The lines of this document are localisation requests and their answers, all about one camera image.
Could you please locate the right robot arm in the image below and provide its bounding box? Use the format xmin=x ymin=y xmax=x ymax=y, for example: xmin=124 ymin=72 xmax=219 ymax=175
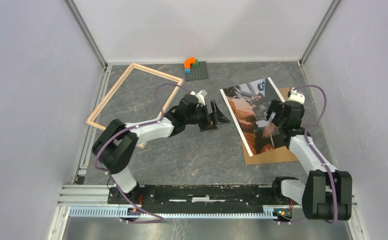
xmin=266 ymin=100 xmax=353 ymax=224

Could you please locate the printed photo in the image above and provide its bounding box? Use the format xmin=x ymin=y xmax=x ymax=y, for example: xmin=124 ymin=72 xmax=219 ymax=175
xmin=220 ymin=77 xmax=290 ymax=144

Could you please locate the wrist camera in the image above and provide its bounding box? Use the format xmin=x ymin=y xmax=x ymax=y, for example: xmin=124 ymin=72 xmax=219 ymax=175
xmin=287 ymin=88 xmax=306 ymax=105
xmin=194 ymin=89 xmax=208 ymax=106

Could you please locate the wooden picture frame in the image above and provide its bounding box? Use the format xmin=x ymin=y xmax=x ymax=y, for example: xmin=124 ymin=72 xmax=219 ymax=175
xmin=94 ymin=63 xmax=187 ymax=150

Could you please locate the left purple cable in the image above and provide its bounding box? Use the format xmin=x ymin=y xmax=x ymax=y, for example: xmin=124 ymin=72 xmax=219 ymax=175
xmin=93 ymin=83 xmax=193 ymax=224

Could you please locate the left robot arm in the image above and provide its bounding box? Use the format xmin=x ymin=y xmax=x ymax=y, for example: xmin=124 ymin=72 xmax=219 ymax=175
xmin=91 ymin=91 xmax=230 ymax=204

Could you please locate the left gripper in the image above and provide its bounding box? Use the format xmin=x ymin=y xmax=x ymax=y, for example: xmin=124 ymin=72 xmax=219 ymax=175
xmin=184 ymin=100 xmax=229 ymax=132

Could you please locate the grey lego baseplate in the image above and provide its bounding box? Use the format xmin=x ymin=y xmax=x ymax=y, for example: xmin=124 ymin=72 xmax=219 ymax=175
xmin=184 ymin=61 xmax=209 ymax=81

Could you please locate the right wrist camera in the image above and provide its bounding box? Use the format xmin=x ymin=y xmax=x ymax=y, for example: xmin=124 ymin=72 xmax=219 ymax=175
xmin=287 ymin=88 xmax=306 ymax=105

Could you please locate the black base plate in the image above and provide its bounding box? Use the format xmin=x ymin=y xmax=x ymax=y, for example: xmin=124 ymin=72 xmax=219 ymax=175
xmin=126 ymin=184 xmax=299 ymax=215

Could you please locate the orange curved lego brick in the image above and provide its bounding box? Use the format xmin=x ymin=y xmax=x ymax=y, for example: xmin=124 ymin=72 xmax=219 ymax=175
xmin=183 ymin=57 xmax=197 ymax=69

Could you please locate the brown cardboard backing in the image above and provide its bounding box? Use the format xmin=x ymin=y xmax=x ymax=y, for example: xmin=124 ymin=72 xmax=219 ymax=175
xmin=239 ymin=88 xmax=297 ymax=165

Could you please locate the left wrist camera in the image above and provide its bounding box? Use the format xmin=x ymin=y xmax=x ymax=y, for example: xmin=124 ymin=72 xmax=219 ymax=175
xmin=194 ymin=89 xmax=208 ymax=106

